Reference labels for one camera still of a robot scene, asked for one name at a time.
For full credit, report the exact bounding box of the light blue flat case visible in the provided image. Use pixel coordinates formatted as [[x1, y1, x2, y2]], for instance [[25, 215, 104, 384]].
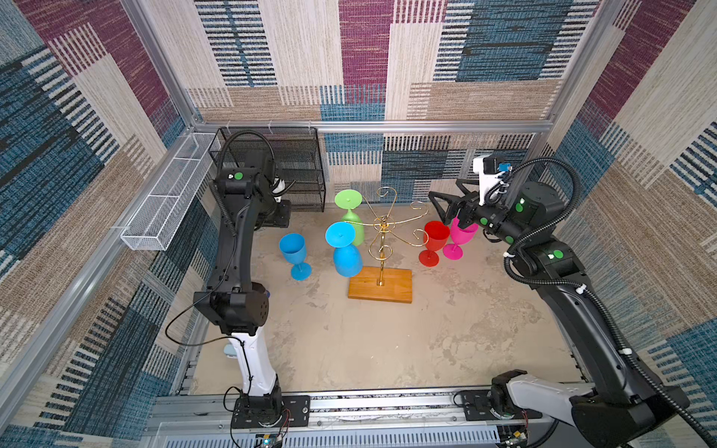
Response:
[[223, 343, 237, 358]]

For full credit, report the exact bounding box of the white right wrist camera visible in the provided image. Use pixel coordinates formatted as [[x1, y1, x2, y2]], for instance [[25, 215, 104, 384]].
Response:
[[472, 155, 513, 205]]

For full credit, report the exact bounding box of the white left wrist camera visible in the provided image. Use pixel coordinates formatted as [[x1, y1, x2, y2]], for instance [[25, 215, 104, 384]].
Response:
[[272, 178, 286, 197]]

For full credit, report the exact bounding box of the blue plastic wine glass front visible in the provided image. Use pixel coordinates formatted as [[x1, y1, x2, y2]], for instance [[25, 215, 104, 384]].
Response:
[[279, 233, 312, 281]]

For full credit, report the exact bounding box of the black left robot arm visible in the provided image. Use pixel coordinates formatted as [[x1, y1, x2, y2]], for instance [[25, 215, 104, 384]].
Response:
[[193, 168, 291, 429]]

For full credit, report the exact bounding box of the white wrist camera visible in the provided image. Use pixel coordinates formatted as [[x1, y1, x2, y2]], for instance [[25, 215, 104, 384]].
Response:
[[272, 178, 286, 197], [472, 155, 513, 205]]

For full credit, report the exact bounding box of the black corrugated left cable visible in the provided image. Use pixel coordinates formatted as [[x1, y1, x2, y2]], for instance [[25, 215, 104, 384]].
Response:
[[215, 130, 296, 197]]

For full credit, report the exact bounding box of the black mesh shelf rack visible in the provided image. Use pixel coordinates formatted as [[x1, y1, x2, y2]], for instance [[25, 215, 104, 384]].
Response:
[[208, 127, 327, 212]]

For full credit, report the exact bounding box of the green plastic wine glass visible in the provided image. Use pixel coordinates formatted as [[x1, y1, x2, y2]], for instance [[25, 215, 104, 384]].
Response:
[[334, 190, 364, 246]]

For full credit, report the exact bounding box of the white wire mesh basket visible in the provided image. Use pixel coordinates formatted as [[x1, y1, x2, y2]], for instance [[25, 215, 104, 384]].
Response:
[[121, 133, 215, 251]]

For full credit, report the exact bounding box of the wooden rack base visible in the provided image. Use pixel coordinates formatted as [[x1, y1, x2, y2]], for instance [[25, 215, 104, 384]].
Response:
[[347, 266, 413, 304]]

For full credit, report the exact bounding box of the magenta plastic wine glass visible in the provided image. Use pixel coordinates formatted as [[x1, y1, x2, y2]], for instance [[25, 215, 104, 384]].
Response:
[[443, 218, 480, 261]]

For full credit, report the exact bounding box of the blue plastic wine glass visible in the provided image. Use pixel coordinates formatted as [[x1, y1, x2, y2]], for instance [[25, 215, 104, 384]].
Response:
[[325, 222, 363, 278], [279, 233, 312, 281]]

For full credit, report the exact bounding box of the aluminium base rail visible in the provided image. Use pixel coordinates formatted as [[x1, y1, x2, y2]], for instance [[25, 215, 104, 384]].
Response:
[[140, 386, 588, 447]]

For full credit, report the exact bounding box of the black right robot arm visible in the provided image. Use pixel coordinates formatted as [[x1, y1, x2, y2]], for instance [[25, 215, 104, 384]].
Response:
[[429, 182, 698, 447]]

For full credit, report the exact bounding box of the red plastic wine glass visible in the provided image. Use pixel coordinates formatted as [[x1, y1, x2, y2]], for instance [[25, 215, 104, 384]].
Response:
[[418, 220, 450, 268]]

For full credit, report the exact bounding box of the gold wire glass rack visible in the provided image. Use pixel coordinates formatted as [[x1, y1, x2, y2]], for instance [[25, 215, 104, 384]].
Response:
[[362, 186, 429, 269]]

